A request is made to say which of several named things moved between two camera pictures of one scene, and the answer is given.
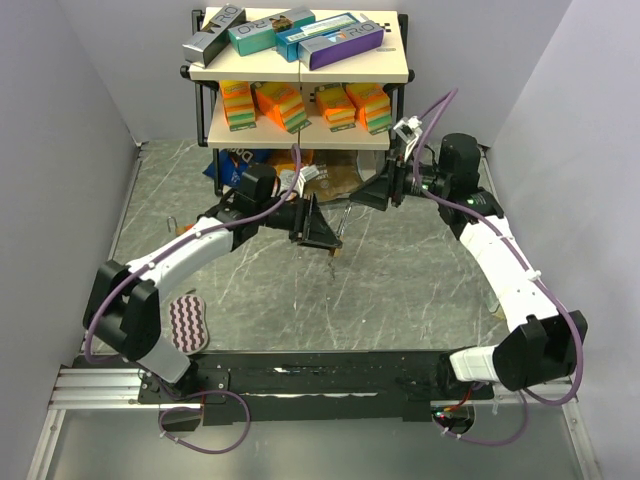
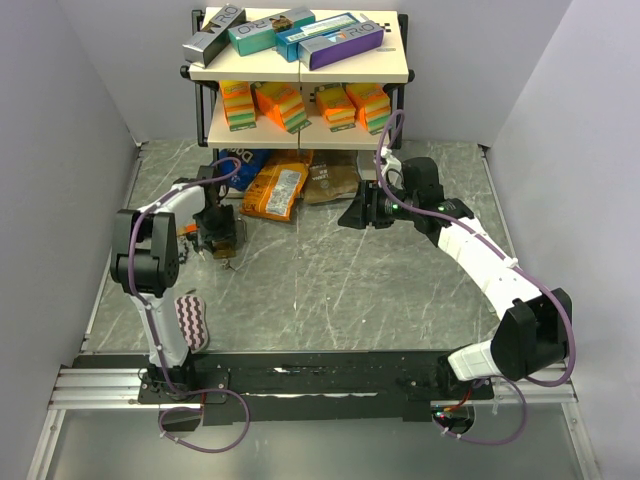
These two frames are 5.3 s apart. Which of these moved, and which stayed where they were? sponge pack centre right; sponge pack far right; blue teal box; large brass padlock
Moved: large brass padlock
Stayed: blue teal box; sponge pack far right; sponge pack centre right
